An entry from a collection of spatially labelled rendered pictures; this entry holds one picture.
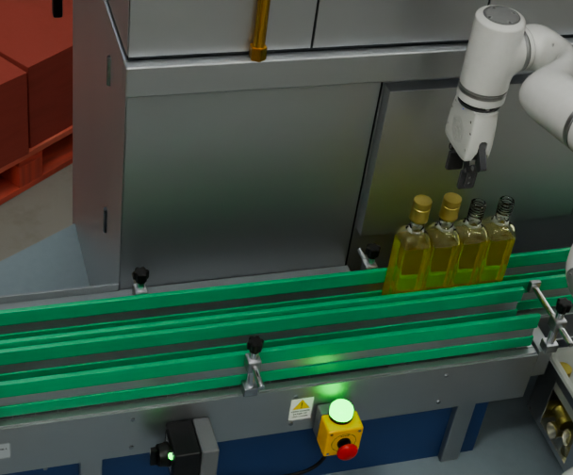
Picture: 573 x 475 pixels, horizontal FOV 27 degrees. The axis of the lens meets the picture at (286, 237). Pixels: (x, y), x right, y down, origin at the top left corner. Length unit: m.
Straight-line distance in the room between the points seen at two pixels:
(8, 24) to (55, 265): 1.56
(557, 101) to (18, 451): 1.08
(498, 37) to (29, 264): 1.32
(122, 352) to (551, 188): 0.93
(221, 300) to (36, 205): 2.01
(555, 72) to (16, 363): 1.02
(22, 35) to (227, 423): 2.24
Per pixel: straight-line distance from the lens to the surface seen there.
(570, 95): 1.82
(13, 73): 3.93
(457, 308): 2.29
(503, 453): 2.55
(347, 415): 2.17
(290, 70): 2.05
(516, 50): 1.98
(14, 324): 2.16
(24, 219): 4.10
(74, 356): 2.11
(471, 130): 2.04
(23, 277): 2.77
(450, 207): 2.17
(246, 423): 2.19
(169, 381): 2.09
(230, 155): 2.15
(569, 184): 2.47
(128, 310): 2.18
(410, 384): 2.26
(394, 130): 2.19
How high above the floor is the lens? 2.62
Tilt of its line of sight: 40 degrees down
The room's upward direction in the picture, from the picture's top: 9 degrees clockwise
